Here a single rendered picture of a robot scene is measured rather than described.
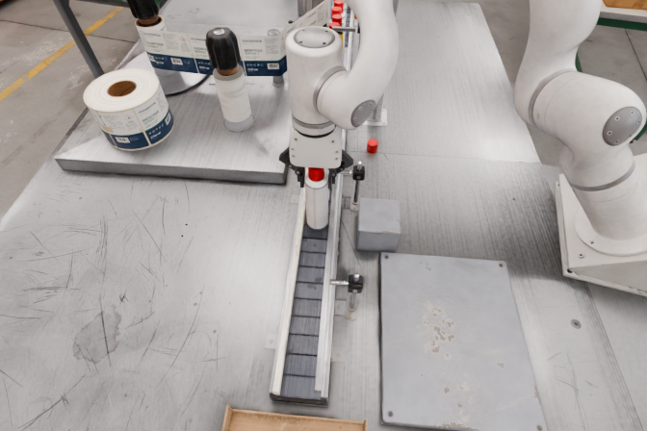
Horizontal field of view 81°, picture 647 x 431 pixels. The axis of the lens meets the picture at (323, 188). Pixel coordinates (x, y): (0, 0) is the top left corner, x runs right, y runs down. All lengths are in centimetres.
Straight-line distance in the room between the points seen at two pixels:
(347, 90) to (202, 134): 74
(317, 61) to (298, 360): 56
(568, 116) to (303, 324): 62
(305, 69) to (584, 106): 45
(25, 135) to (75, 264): 207
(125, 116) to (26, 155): 184
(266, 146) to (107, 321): 59
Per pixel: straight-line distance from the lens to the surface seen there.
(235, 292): 93
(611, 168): 89
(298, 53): 57
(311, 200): 82
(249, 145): 114
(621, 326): 110
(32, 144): 302
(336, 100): 55
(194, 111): 131
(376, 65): 54
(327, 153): 70
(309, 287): 86
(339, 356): 86
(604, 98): 75
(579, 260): 107
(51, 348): 104
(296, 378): 80
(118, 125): 118
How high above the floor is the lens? 166
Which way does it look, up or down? 51 degrees down
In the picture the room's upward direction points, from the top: straight up
